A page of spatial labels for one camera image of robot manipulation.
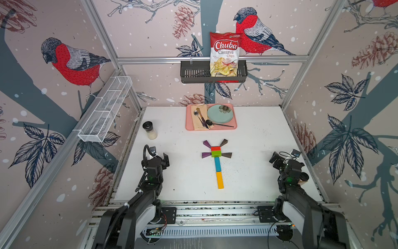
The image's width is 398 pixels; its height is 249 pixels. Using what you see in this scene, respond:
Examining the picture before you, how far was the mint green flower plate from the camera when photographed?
1.13 m

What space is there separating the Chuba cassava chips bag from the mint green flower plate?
338 millimetres

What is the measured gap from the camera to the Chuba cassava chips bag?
85 cm
